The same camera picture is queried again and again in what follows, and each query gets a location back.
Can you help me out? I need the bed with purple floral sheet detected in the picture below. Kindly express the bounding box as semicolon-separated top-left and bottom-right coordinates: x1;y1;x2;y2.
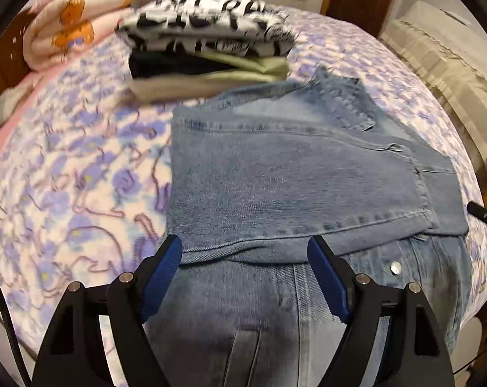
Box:
0;6;487;355

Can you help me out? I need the black cable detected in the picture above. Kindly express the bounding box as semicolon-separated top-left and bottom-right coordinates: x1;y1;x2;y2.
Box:
0;258;30;387

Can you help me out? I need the folded beige garment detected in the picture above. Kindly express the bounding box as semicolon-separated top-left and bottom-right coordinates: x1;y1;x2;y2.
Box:
128;70;276;103

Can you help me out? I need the folded black garment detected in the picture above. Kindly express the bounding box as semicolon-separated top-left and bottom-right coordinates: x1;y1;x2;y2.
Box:
128;50;236;81

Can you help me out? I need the wooden headboard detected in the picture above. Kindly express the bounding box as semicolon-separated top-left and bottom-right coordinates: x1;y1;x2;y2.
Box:
0;8;38;89

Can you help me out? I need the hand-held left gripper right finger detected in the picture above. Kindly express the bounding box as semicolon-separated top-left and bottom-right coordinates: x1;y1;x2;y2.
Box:
307;235;457;387

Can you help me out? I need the grey cloth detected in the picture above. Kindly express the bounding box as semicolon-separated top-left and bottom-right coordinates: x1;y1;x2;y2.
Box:
0;86;36;135

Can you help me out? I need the black and white printed shirt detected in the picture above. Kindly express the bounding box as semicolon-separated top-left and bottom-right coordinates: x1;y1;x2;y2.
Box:
116;0;300;59

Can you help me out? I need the pink bear print quilt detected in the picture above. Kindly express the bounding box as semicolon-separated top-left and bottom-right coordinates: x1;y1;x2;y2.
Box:
23;0;135;72

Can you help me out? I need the folded light green garment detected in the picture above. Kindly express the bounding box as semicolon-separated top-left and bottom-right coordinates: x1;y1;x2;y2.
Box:
199;50;290;83

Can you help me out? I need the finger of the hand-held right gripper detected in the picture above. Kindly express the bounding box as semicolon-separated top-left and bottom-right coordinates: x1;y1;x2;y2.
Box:
467;201;487;228

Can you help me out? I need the blue denim jacket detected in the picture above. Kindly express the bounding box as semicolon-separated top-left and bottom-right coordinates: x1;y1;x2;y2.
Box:
144;66;473;387

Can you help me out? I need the lace covered furniture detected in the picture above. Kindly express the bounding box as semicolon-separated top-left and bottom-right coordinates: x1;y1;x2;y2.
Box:
378;0;487;166

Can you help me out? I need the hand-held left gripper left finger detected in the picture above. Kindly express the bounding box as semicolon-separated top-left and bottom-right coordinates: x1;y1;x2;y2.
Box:
32;234;183;387

